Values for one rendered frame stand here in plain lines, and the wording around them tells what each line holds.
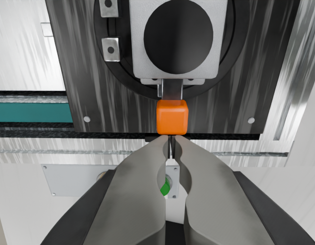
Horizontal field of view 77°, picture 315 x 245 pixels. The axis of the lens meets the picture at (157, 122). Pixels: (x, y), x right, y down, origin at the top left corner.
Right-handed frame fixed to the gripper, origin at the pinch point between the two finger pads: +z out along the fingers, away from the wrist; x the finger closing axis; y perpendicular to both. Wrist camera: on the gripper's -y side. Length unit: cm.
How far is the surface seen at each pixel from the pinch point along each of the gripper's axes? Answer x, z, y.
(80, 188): -13.7, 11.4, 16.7
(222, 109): 6.5, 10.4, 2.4
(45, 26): -12.6, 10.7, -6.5
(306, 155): 27.8, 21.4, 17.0
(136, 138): -4.1, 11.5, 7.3
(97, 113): -8.5, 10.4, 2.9
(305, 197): 31.5, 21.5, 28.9
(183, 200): 4.1, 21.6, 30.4
